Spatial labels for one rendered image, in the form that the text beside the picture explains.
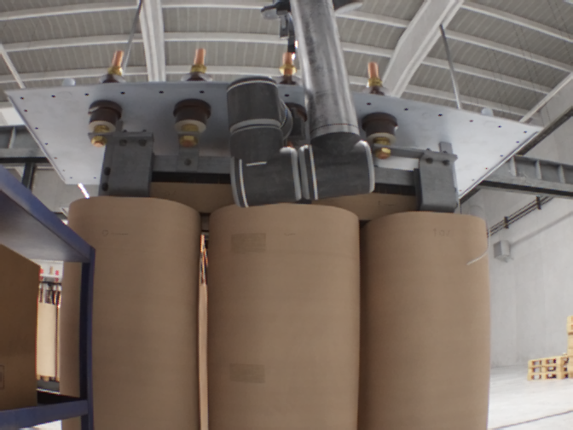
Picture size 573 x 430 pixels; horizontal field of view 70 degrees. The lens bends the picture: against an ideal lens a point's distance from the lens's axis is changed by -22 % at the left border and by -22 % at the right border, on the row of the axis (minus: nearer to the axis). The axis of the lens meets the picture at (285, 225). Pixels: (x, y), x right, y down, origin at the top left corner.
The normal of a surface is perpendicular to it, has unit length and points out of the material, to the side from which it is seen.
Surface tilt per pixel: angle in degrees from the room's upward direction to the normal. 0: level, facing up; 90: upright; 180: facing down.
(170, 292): 90
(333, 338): 90
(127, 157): 90
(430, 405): 90
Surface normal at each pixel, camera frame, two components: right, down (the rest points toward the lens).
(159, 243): 0.46, -0.25
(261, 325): 0.06, -0.29
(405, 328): -0.40, -0.26
